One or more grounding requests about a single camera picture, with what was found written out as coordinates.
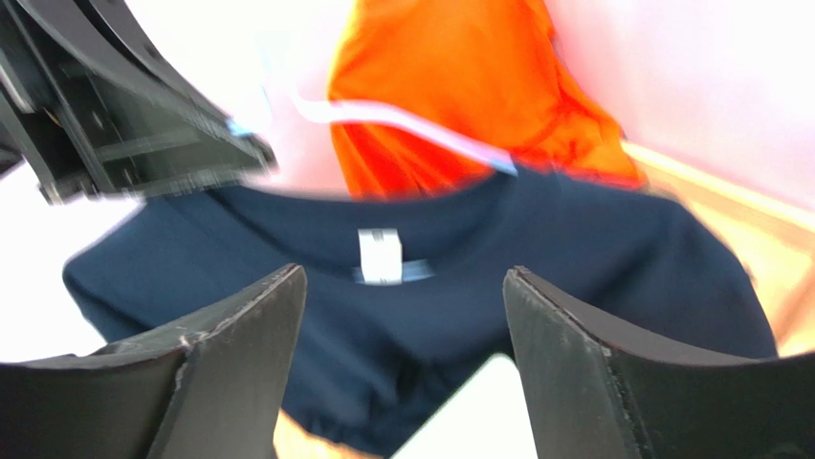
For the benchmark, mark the orange t shirt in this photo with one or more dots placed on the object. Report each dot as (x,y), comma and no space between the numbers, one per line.
(487,70)

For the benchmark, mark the white dry erase board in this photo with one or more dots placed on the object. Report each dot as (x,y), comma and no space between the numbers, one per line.
(486,418)

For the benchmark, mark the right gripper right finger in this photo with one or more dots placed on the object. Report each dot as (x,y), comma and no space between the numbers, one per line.
(599,387)

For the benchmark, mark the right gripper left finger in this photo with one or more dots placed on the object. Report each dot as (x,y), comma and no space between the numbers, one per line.
(207,385)

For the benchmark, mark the wooden clothes rack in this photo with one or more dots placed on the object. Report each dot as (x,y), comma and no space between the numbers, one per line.
(773,240)

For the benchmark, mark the light blue wire hanger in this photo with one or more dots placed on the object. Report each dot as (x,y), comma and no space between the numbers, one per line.
(374,112)

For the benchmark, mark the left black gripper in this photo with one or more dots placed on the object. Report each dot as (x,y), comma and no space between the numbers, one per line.
(92,106)

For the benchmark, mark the navy blue t shirt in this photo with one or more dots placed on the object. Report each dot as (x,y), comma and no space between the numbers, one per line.
(404,299)

